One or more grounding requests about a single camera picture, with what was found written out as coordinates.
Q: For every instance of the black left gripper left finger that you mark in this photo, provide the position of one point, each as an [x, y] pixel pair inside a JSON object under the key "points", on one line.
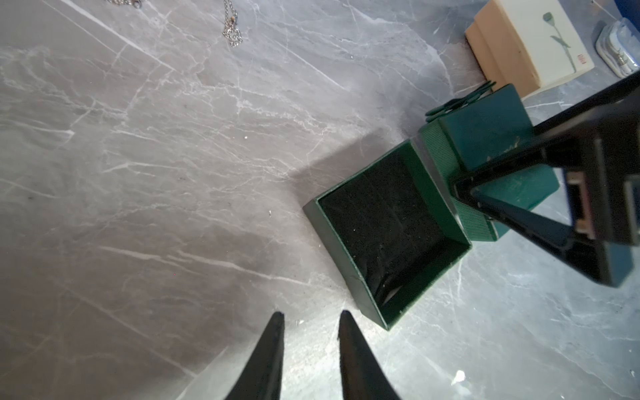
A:
{"points": [[262, 376]]}

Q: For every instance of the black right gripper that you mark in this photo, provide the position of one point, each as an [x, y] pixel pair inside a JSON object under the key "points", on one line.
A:
{"points": [[596, 144]]}

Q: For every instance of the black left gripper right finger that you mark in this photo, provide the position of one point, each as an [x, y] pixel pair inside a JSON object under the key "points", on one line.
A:
{"points": [[361, 375]]}

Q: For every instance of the green jewelry box base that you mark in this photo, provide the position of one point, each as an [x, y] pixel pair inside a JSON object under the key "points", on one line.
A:
{"points": [[439, 204]]}

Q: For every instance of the green booklet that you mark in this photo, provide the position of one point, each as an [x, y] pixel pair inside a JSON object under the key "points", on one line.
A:
{"points": [[465, 133]]}

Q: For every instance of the clear plastic earphone case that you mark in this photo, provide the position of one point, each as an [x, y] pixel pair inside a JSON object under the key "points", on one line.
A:
{"points": [[618, 46]]}

